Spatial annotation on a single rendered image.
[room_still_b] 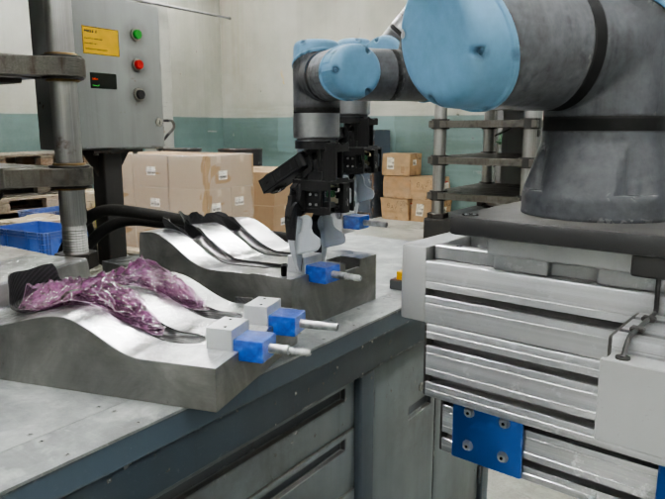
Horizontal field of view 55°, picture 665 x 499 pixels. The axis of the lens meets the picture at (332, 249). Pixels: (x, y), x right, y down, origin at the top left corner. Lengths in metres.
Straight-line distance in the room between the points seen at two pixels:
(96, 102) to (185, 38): 8.20
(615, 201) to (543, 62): 0.15
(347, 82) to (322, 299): 0.39
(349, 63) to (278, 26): 8.81
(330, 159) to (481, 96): 0.46
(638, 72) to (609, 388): 0.29
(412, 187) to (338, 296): 6.80
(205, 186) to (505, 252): 4.36
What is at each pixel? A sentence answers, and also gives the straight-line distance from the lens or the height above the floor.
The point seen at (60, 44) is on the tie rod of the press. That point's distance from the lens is 1.63.
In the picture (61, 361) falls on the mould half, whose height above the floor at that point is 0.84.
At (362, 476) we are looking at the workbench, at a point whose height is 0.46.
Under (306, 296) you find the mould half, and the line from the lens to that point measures 1.05.
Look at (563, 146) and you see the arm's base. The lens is 0.67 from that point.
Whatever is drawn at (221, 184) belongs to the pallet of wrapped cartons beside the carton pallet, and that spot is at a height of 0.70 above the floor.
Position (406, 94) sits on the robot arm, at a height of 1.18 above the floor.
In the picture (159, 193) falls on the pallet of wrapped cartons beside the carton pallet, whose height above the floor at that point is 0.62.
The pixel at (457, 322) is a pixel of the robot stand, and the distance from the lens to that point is 0.73.
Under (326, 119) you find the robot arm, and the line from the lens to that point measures 1.00.
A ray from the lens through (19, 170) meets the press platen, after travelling 1.61.
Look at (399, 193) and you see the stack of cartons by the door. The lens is 8.00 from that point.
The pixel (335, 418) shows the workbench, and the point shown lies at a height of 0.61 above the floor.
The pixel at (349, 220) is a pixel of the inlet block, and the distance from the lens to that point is 1.34.
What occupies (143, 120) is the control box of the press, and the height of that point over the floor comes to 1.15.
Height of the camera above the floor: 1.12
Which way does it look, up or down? 11 degrees down
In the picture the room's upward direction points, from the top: straight up
